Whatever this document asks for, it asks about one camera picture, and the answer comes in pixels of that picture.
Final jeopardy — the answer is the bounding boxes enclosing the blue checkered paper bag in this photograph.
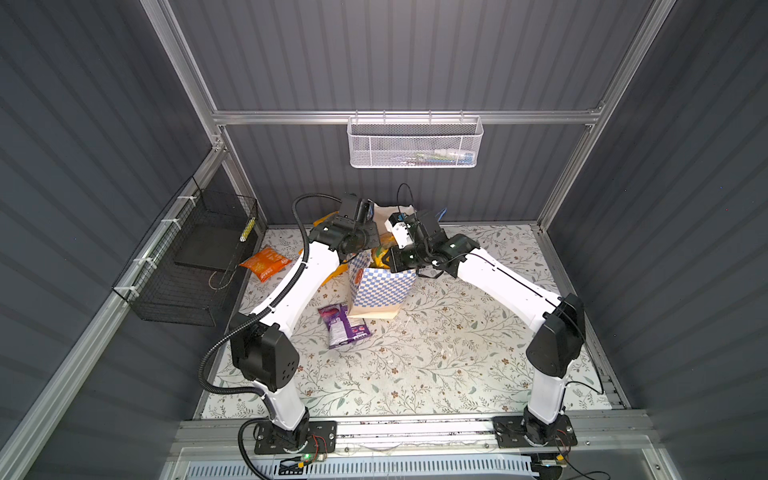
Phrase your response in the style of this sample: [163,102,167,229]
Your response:
[348,204,417,320]

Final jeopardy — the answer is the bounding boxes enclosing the purple white snack bag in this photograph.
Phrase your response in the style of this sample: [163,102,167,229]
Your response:
[318,303,372,349]

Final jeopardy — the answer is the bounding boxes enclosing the yellow gummy bag front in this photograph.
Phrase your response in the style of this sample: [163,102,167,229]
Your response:
[370,232,397,269]

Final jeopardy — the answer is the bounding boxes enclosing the yellow gummy bag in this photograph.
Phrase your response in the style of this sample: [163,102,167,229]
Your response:
[321,262,349,286]
[370,232,397,269]
[312,211,338,231]

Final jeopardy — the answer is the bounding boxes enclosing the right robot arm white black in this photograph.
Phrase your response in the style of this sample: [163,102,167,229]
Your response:
[384,212,586,445]

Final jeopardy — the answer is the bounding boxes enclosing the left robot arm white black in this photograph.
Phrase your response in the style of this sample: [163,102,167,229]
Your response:
[230,194,379,432]

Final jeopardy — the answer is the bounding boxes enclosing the yellow gummy bag middle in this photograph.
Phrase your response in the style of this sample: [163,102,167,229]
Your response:
[321,262,349,286]

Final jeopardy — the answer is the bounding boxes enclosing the yellow gummy bag back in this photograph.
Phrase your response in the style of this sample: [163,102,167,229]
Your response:
[312,211,338,231]

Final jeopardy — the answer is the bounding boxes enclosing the orange chip bag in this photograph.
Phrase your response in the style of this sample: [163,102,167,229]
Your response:
[239,246,291,283]

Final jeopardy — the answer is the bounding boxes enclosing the markers in white basket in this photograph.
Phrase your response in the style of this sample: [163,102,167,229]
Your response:
[394,149,476,168]

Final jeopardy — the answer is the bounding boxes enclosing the yellow marker in black basket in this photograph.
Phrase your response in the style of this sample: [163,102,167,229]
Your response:
[239,217,256,243]

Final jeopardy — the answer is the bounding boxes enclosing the white vent grille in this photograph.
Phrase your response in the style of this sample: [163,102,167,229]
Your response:
[182,457,538,480]

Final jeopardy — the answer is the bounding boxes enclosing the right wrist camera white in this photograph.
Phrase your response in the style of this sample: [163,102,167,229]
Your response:
[385,211,413,249]

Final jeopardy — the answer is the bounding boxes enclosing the white wire mesh basket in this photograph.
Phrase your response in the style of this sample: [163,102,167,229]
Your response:
[346,115,484,169]

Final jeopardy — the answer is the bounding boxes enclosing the black corrugated cable hose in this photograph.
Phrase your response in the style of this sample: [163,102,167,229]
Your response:
[197,193,343,480]

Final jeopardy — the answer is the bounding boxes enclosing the black wire basket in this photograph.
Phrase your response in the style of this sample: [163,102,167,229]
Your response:
[113,181,260,327]

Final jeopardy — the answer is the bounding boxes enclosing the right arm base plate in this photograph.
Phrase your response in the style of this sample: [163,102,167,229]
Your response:
[491,414,578,448]

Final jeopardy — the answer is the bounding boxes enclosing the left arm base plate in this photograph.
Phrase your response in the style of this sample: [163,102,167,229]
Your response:
[252,420,338,455]

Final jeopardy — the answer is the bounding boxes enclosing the aluminium front rail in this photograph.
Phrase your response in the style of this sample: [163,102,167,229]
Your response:
[168,410,660,461]

